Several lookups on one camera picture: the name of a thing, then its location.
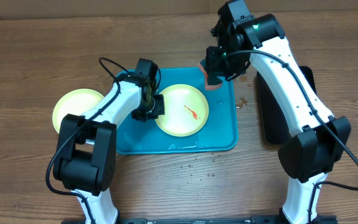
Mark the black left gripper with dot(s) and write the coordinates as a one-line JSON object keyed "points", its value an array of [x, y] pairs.
{"points": [[160, 109]]}

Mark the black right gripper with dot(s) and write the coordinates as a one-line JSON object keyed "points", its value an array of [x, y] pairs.
{"points": [[215, 66]]}

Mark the orange green sponge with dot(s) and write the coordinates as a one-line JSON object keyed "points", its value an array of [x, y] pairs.
{"points": [[210, 82]]}

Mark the yellow plate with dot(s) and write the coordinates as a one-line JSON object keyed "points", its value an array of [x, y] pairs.
{"points": [[75, 102], [186, 110]]}

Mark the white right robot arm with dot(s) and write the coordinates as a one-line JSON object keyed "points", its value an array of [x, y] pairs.
{"points": [[311, 140]]}

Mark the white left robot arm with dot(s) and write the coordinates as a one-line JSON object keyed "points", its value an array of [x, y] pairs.
{"points": [[85, 160]]}

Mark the blue plastic tray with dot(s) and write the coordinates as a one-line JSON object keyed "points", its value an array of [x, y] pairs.
{"points": [[220, 133]]}

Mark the black tray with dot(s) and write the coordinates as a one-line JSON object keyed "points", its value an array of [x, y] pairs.
{"points": [[274, 126]]}

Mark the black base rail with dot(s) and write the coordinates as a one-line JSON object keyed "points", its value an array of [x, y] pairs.
{"points": [[256, 219]]}

